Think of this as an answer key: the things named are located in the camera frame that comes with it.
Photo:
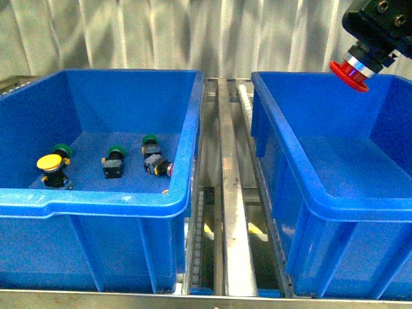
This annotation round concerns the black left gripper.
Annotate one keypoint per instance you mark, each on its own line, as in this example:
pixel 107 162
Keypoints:
pixel 380 26

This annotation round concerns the red mushroom push button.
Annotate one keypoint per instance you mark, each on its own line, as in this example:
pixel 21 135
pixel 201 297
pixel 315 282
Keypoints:
pixel 361 63

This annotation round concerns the red push button small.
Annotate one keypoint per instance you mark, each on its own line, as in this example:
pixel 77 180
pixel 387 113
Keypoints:
pixel 158 165

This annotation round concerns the yellow mushroom push button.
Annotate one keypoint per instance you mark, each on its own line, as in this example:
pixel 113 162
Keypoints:
pixel 53 169

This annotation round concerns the blue target plastic bin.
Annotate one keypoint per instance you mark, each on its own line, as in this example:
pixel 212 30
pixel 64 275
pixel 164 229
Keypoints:
pixel 337 168

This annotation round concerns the white roller conveyor strip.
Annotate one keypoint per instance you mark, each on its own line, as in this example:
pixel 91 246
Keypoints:
pixel 247 110

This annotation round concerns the green push button right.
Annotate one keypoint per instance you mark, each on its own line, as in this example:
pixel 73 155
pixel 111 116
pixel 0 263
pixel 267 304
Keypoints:
pixel 150 146

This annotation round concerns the green push button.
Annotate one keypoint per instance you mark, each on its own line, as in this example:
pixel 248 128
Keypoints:
pixel 113 164
pixel 63 150
pixel 150 146

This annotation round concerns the green push button middle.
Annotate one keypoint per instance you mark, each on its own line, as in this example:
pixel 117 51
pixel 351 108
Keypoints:
pixel 113 164

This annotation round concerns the blue source plastic bin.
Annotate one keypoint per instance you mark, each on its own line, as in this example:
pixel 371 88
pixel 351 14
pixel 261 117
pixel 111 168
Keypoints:
pixel 103 235

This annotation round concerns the green push button left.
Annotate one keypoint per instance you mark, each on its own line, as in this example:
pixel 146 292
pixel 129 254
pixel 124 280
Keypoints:
pixel 63 150

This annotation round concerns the metal centre rack rail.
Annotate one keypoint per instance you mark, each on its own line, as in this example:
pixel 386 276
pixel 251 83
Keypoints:
pixel 240 279

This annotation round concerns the metal rack rail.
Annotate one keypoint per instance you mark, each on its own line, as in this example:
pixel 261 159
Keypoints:
pixel 240 279
pixel 58 299

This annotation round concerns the metal front rack rail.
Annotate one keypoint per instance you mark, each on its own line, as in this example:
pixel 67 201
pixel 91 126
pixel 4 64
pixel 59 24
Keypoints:
pixel 58 299

